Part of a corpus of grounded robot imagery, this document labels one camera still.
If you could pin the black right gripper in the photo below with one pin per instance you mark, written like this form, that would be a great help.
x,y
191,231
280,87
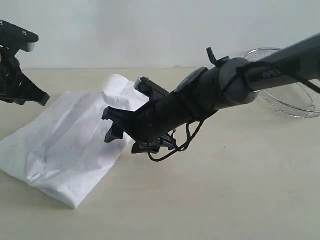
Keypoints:
x,y
149,126

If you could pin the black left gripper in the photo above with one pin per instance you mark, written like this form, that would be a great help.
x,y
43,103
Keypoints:
x,y
15,86

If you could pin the white t-shirt with red logo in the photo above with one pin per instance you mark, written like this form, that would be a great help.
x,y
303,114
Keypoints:
x,y
63,152

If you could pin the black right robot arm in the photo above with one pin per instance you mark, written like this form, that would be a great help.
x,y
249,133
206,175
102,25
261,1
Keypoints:
x,y
231,82

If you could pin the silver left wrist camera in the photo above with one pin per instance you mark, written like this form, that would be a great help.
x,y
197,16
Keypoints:
x,y
14,38

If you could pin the round metal wire mesh basket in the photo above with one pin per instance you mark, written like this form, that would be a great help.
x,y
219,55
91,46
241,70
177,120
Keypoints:
x,y
296,100

